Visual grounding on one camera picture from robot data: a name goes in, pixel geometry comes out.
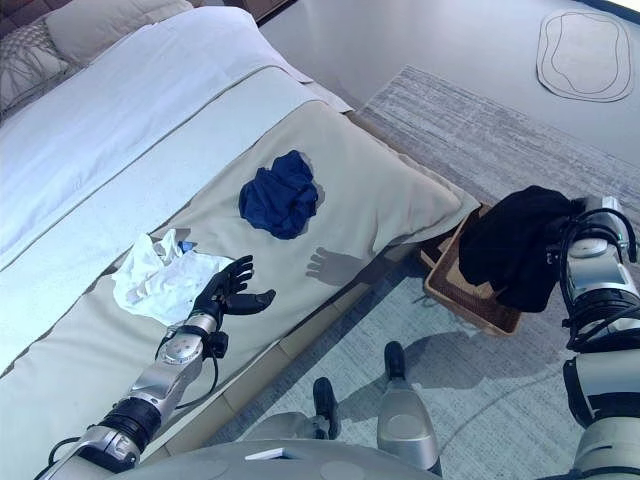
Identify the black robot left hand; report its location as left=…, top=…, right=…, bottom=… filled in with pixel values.
left=192, top=254, right=277, bottom=331

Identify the white garment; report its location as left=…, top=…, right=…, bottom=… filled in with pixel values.
left=110, top=227, right=236, bottom=326

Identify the dark blue garment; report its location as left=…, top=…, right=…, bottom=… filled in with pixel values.
left=238, top=149, right=321, bottom=241

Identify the black garment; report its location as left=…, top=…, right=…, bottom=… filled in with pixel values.
left=458, top=184, right=574, bottom=314

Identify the bed with beige cover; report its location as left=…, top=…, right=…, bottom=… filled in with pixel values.
left=0, top=99, right=481, bottom=480

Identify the brown wicker laundry basket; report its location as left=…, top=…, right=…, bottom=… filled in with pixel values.
left=422, top=202, right=524, bottom=337

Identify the grey robot torso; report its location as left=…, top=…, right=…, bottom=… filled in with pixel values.
left=134, top=439, right=446, bottom=480

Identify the white duvet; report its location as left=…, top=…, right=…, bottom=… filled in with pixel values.
left=0, top=7, right=351, bottom=286

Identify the silver robot right leg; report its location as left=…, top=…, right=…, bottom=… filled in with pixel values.
left=377, top=341, right=444, bottom=476

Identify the brown wooden nightstand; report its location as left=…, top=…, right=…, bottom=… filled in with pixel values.
left=252, top=0, right=296, bottom=22

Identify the plain beige pillow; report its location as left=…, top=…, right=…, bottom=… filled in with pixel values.
left=44, top=0, right=194, bottom=66

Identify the grey streaked area rug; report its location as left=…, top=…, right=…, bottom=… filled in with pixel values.
left=199, top=64, right=640, bottom=480

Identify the line patterned pillow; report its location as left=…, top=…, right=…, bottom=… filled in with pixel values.
left=0, top=22, right=71, bottom=114

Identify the tufted upholstered headboard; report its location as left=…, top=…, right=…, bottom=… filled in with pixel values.
left=0, top=0, right=51, bottom=36

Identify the small oval floor mat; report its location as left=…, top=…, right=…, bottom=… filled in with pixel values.
left=537, top=8, right=632, bottom=104

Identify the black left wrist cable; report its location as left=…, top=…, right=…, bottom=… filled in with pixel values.
left=177, top=349, right=222, bottom=407

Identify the tan upholstered bed frame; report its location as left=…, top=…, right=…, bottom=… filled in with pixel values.
left=149, top=244, right=431, bottom=451

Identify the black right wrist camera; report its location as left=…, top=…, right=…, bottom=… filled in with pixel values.
left=544, top=234, right=569, bottom=271

